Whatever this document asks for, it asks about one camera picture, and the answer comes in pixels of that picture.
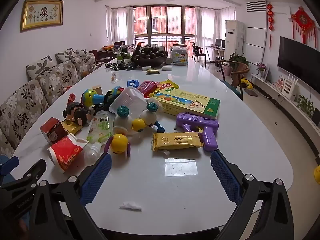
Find green yellow medicine box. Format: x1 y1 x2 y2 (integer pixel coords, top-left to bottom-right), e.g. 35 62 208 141
152 88 221 120

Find red pink packet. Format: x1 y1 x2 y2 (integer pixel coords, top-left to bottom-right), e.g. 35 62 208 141
137 80 158 98

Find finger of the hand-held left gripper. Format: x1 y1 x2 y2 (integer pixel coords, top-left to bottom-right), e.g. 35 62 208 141
0 159 47 199
0 156 19 178

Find bowl of dark fruit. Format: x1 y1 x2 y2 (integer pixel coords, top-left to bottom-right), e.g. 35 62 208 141
132 44 169 68

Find white standing air conditioner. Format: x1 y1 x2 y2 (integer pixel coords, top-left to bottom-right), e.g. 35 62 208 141
223 20 245 62

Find black-haired doll figure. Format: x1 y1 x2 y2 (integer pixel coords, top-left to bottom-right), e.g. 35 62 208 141
62 93 92 126

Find purple toy gun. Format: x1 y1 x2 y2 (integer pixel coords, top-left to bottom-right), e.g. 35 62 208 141
176 113 219 152

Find yellow orange snack packet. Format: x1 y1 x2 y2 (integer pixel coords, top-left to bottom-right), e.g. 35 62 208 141
152 78 181 93

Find white desk with monitors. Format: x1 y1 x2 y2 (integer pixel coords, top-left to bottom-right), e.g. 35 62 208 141
205 38 226 63

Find yellow snack bar packet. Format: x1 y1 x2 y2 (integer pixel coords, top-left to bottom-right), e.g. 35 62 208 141
153 132 204 152

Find white tissue scrap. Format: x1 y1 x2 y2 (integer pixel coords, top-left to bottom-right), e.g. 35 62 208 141
119 202 142 210

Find large window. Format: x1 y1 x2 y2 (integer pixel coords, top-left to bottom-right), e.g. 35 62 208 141
132 5 197 51

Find white powder jar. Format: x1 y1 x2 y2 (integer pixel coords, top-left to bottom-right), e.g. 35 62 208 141
170 44 189 66

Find clear plastic container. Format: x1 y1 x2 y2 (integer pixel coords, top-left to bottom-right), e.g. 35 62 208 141
109 86 148 118

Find clear plastic bottle green label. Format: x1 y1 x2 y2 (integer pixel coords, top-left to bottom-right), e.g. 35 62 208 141
83 111 113 166

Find small yellow packet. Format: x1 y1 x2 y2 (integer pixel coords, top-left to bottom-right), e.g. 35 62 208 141
61 119 83 135

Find white television cabinet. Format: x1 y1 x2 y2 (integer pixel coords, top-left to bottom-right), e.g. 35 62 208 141
251 73 320 156

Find white round toy robot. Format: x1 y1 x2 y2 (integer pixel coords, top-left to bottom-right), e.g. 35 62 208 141
113 105 146 137
139 102 166 133

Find colourful ball rattle toy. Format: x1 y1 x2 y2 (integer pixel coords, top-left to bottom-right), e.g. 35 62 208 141
80 88 104 106

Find red paper cup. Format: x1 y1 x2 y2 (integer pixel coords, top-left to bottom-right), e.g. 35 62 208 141
47 133 89 172

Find yellow ball toy purple arms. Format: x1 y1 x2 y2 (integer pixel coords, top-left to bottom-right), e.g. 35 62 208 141
104 133 131 158

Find floral pattern sofa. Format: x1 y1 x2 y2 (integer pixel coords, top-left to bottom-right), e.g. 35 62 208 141
0 48 97 158

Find red diamond tassel decoration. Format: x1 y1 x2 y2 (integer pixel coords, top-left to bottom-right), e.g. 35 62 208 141
290 7 316 45

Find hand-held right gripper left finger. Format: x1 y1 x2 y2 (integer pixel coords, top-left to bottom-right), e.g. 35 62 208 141
26 152 112 240

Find white sheer curtain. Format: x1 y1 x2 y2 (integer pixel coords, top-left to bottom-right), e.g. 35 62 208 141
105 5 135 48
195 6 236 48

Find black robot toy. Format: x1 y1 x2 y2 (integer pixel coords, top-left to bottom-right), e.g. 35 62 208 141
92 86 125 116

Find black television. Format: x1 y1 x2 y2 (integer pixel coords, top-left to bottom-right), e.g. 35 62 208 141
277 36 320 95

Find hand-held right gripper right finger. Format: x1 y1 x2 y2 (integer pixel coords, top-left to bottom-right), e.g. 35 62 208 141
210 150 294 240

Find dark wooden desk chair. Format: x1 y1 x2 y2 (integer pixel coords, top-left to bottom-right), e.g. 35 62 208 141
192 43 207 63

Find yellow toy car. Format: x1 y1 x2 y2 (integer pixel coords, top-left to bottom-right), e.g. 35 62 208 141
240 78 253 90

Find gold framed wall picture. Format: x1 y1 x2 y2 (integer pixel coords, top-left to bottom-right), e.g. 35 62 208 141
20 0 64 33

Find trailing green potted plant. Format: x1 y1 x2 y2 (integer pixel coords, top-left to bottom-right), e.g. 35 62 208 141
296 95 315 117

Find dark wooden side table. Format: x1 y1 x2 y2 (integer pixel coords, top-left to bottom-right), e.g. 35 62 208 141
88 41 126 63

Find white router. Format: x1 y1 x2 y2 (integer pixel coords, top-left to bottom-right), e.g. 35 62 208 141
282 73 300 101

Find red knot string decoration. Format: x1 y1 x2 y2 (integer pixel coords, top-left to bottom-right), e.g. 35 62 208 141
266 3 275 32

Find green glass jar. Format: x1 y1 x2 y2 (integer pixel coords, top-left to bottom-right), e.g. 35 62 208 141
116 46 132 67

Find brown red small carton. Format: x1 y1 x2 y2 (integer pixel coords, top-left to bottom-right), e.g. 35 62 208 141
40 117 69 146

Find black cable bundle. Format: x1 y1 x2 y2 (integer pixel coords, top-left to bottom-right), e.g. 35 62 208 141
105 61 137 72

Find large potted plant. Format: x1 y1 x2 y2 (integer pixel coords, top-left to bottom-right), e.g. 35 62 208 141
228 52 251 71

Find wall air vent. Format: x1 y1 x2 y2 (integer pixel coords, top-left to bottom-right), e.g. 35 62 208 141
246 0 267 13

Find small flowering potted plant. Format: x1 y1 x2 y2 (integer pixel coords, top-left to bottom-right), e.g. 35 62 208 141
254 62 268 78

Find round-back wooden chair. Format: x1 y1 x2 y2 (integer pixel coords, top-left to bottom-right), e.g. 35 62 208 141
219 60 251 101

